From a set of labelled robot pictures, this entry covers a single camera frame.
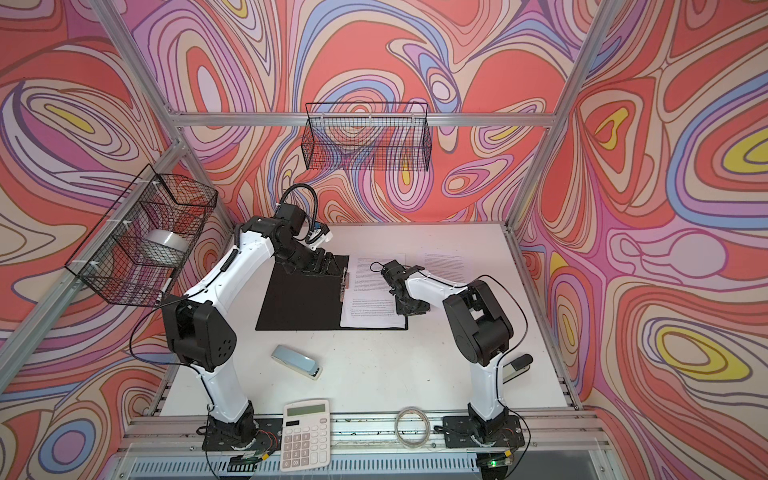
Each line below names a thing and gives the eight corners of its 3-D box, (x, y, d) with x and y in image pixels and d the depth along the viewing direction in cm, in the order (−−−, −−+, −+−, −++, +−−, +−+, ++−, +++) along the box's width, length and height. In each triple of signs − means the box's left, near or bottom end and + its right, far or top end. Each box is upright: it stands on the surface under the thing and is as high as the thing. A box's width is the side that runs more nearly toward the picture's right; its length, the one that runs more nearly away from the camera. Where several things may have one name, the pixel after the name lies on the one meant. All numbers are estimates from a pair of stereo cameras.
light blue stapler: (273, 361, 88) (268, 355, 84) (281, 349, 90) (277, 342, 86) (317, 381, 84) (314, 375, 80) (324, 367, 86) (321, 362, 83)
